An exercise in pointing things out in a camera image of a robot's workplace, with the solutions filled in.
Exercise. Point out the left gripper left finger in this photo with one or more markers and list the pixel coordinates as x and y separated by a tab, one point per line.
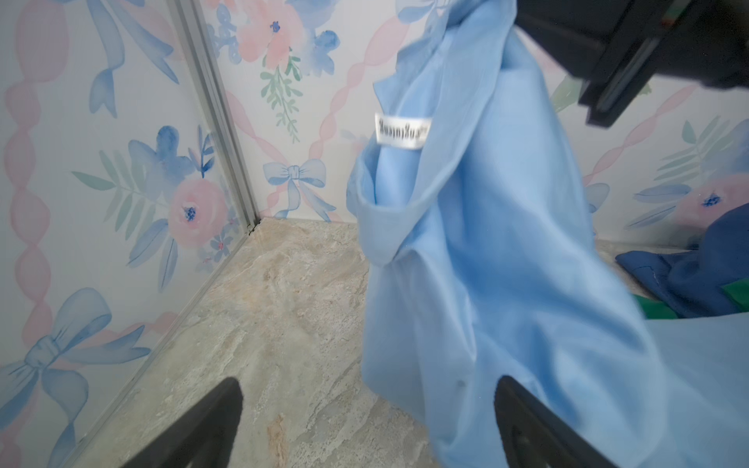
203	437

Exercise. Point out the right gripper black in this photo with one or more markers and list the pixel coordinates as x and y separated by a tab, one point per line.
616	47

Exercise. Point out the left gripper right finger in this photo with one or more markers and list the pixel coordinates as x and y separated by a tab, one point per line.
533	436

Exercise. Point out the light blue cloth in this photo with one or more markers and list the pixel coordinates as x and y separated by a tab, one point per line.
472	215

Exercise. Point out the green cloth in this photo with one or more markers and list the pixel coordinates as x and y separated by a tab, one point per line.
728	299

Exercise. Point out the dark blue cloth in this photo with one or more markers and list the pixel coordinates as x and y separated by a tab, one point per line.
721	258

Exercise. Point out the left aluminium corner post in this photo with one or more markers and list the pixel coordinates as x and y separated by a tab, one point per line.
197	46

